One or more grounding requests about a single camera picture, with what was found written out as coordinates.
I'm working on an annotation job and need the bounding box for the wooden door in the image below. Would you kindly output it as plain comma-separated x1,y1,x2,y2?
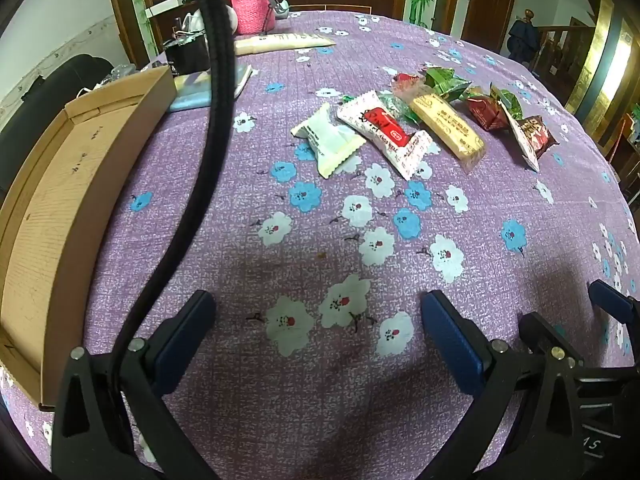
460,0,521,53

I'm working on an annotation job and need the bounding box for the wooden stair railing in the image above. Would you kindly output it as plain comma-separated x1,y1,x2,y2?
530,10,601,106

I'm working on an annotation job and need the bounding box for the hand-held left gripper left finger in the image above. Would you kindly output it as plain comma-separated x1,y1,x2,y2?
50,289,218,480

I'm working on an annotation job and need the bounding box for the black cylinder device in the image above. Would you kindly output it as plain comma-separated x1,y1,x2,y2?
164,32,211,77

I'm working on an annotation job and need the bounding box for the black sofa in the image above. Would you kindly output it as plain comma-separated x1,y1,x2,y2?
0,54,116,161

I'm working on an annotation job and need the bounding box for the yellow snack bar packet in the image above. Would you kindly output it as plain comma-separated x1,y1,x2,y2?
410,92,487,171

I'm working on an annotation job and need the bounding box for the clear plastic bag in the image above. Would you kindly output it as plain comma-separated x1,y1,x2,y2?
102,62,136,83

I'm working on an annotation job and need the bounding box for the dark blue cloth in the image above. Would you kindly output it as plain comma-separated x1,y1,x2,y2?
507,10,542,63

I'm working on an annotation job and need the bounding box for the dark red snack packet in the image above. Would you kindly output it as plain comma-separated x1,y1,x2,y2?
520,116,557,158
467,95,516,132

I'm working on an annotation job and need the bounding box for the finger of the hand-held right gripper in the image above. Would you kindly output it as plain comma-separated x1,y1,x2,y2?
588,280,640,356
519,311,585,365

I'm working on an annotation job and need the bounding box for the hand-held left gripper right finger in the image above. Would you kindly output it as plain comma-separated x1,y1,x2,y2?
421,289,589,480

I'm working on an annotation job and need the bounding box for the black cable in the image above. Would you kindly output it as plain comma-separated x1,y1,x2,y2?
107,0,238,376

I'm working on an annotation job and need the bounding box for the clear green candy wrapper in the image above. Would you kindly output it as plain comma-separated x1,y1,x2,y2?
377,92,421,126

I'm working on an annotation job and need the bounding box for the plain white snack packet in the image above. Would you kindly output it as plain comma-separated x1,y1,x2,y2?
291,102,363,179

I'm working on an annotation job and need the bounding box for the large green snack packet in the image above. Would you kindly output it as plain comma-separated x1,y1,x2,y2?
425,66,473,103

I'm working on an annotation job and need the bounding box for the cream tube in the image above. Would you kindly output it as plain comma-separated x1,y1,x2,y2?
234,32,337,57

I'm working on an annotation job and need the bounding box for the purple floral tablecloth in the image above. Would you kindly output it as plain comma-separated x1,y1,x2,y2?
0,7,640,480

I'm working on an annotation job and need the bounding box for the cardboard box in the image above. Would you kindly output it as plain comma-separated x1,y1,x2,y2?
0,65,178,408

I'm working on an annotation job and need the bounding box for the gold framed panel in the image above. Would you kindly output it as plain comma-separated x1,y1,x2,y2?
565,0,640,141

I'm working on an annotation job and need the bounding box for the blue notebook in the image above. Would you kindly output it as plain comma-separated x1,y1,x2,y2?
167,65,253,112

